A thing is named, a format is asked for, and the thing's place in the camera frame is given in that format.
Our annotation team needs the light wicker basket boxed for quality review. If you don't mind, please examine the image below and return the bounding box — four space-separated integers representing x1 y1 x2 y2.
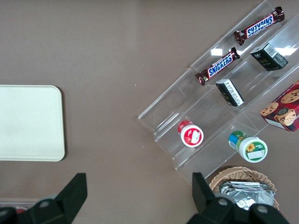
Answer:
208 166 280 210

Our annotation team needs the clear acrylic stepped shelf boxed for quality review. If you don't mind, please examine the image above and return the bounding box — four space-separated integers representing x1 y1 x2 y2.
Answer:
137 0 299 187

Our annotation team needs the small black carton box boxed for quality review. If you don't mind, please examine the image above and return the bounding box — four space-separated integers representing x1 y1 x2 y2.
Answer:
249 43 289 72
214 78 245 108

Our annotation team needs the cream rectangular tray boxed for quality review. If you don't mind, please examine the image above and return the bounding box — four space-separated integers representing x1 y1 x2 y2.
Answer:
0 85 65 162

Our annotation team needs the red jar with white lid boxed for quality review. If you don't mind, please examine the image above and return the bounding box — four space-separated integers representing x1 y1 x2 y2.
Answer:
177 120 204 148

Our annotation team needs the silver foil pack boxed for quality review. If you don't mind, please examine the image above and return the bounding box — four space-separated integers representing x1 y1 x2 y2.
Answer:
224 181 264 187
218 186 275 212

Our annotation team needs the Snickers chocolate bar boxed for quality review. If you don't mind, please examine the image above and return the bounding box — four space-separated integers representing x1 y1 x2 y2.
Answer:
195 47 241 86
233 6 285 47

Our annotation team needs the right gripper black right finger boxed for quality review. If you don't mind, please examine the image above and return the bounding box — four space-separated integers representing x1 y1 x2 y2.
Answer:
186 173 248 224

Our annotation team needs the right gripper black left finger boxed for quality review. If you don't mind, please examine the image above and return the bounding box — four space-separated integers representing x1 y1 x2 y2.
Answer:
17 173 88 224

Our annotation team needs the clear acrylic bottle rack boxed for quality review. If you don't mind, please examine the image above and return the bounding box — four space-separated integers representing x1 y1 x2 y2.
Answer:
0 198 38 210

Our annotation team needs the green jar with sunflower lid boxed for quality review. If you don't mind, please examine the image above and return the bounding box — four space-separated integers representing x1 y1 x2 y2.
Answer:
228 130 269 163

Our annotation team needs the red chocolate chip cookie box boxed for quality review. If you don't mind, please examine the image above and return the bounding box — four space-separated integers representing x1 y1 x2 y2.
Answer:
259 80 299 133

